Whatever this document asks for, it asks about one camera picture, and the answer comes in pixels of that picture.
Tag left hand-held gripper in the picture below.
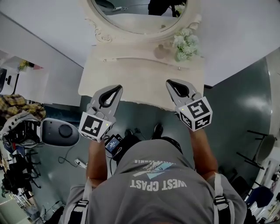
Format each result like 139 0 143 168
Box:
78 84 123 143

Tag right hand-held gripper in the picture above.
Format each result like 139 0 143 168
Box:
165 78 213 132

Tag person's left forearm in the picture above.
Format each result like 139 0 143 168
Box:
86 137 109 189

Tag person's right forearm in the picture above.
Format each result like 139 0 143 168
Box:
188 127 219 181

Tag cream dressing table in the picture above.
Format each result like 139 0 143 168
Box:
78 32 205 111

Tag person's right black shoe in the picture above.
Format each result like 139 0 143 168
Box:
153 123 164 140

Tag black device with screen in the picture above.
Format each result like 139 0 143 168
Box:
105 134 123 157

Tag white green flower bouquet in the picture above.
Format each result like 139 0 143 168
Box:
172 27 201 62

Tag gray white rounded device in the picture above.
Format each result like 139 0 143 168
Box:
41 118 81 147

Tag white power strip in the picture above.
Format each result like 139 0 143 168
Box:
74 158 88 169

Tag yellow plaid cloth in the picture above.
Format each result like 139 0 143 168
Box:
0 94 47 126

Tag potted yellow plant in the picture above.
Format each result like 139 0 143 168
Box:
18 59 35 72

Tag oval cream-framed mirror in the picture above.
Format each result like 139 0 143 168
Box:
84 0 202 43

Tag white shell with black wiring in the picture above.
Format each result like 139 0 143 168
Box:
0 111 42 147

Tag gray chair with black legs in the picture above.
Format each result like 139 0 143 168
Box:
236 130 277 170

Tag person's gray printed t-shirt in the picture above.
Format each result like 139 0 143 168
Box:
64 140 248 224

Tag black folding stands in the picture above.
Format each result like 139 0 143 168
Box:
0 148 42 199

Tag blue chair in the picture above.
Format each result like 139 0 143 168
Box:
244 185 274 209

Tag black power cable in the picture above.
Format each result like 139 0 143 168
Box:
57 145 77 165

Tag left white backpack strap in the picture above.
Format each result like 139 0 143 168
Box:
72 177 93 224

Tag white backpack strap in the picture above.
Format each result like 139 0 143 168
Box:
72 177 93 224
210 172 235 224

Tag right white backpack strap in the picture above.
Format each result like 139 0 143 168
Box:
210 172 235 224

